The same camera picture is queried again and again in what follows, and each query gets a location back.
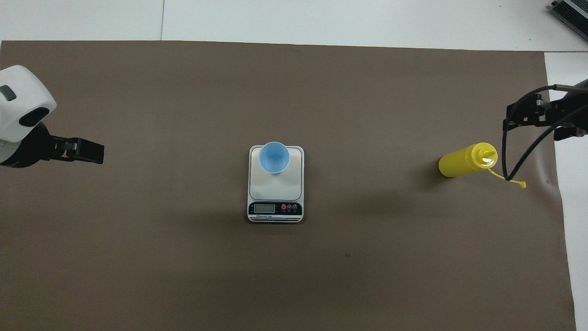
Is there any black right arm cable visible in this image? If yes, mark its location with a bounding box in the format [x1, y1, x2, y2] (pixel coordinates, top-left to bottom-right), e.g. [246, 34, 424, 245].
[502, 85, 588, 182]

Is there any light blue cup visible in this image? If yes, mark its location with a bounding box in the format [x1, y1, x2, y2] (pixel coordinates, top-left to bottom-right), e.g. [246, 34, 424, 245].
[258, 141, 290, 174]

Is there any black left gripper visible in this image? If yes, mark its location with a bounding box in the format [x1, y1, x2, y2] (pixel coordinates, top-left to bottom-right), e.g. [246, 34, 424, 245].
[0, 121, 105, 169]

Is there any brown paper mat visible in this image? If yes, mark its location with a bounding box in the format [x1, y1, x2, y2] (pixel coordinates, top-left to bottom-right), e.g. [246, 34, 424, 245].
[0, 40, 577, 331]

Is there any silver digital kitchen scale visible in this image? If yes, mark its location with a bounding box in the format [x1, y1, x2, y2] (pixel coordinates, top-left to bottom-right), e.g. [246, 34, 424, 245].
[247, 146, 305, 224]

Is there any yellow squeeze bottle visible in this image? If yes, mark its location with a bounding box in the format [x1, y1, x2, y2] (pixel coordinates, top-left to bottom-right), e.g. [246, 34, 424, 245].
[438, 142, 527, 189]

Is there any grey metal device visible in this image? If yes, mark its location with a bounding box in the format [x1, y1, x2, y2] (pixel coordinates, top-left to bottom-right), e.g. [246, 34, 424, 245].
[550, 0, 588, 43]

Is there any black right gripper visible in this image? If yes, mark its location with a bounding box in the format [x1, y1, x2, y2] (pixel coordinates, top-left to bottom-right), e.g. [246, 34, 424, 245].
[504, 79, 588, 142]

